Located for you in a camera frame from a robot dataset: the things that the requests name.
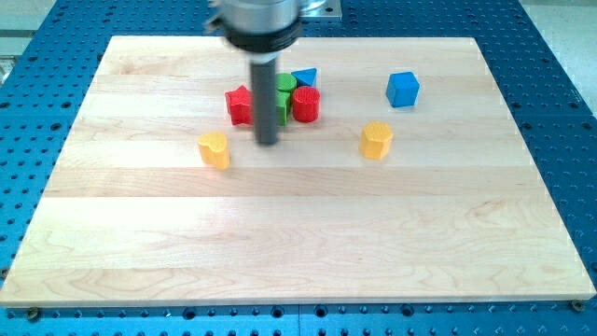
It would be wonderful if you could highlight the board clamp screw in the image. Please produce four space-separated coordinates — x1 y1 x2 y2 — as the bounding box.
25 307 40 321
569 300 586 313

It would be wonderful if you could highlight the yellow heart block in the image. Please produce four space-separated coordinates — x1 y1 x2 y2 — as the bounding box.
197 132 230 170

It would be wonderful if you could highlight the red cylinder block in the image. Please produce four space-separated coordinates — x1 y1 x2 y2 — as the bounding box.
292 86 321 123

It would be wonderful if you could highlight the red star block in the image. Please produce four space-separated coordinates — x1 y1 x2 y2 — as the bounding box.
225 86 253 125

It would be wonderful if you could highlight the silver mounting plate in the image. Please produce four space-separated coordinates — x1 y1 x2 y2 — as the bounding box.
299 0 342 21

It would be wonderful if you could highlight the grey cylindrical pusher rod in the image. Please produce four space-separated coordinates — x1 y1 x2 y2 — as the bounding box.
250 59 277 146

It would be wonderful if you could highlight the wooden board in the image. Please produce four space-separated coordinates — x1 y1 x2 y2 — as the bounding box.
1 35 595 308

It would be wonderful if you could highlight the right board clamp screw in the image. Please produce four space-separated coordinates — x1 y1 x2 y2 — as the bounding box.
569 300 586 313

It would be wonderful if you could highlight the green star block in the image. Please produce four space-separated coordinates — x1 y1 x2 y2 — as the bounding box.
276 91 291 126

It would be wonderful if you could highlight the left board clamp screw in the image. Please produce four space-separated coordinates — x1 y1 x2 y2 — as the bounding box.
25 307 40 321

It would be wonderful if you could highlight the yellow hexagon block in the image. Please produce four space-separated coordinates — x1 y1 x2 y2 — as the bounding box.
358 121 394 160

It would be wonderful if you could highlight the blue triangle block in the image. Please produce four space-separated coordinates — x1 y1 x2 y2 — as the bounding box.
291 68 317 87

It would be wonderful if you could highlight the blue cube block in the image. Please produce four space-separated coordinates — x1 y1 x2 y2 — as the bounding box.
386 72 420 107

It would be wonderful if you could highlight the green cylinder block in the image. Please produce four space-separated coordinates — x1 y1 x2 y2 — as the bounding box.
276 73 298 93

